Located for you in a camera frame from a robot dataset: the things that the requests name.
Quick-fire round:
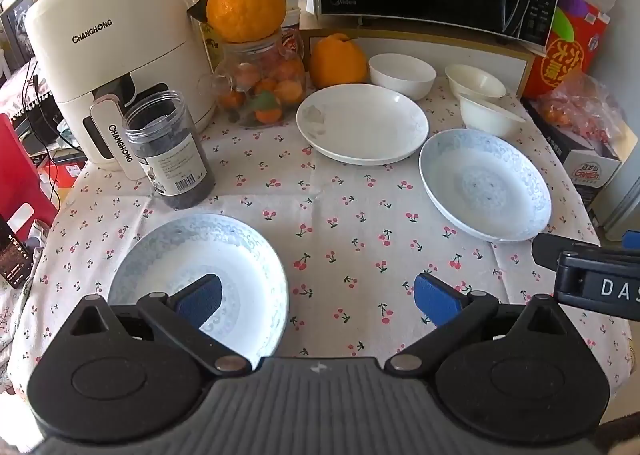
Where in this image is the red gift box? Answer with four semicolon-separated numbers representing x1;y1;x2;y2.
522;0;612;101

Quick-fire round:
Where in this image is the red plastic stool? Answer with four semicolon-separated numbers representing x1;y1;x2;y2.
0;112;57;236

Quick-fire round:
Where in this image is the cherry print tablecloth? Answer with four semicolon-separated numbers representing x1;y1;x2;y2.
10;70;633;401

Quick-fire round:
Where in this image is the white wood-edged stand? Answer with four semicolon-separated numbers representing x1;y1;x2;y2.
300;28;531;96

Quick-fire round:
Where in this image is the white ceramic bowl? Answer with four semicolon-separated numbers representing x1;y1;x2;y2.
459;94;528;138
368;53;437;101
445;64;507;98

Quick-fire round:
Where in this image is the green and purple toy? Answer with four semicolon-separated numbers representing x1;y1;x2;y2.
550;0;591;38

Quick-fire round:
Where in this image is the glass jar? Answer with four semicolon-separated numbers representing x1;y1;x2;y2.
199;30;307;130

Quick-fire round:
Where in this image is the white air fryer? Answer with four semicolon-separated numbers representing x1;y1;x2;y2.
24;0;218;181

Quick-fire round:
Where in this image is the black electronic device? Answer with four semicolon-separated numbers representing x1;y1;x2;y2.
17;96;67;156

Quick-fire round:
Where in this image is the plastic bag of oranges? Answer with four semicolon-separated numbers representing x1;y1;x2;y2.
537;69;626;146

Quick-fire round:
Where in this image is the blue patterned white plate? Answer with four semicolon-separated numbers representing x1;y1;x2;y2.
419;129;552;243
107;214;291;371

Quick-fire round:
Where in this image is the framed picture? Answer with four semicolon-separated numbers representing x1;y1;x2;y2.
0;0;40;76

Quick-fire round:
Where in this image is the printed cardboard box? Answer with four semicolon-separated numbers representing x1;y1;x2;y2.
522;98;626;211

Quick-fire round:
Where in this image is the plain white plate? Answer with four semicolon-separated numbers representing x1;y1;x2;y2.
296;84;430;166

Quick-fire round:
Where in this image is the clear jar with dark contents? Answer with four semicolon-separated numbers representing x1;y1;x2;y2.
122;91;217;210

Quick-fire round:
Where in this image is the black smartphone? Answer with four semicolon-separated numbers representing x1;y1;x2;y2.
0;215;35;290

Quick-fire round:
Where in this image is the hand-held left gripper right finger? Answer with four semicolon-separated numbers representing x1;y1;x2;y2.
384;272;577;378

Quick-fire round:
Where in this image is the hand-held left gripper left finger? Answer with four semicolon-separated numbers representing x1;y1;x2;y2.
64;273;253;377

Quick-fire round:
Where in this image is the heap of small mandarins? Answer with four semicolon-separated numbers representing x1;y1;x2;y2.
220;52;306;126

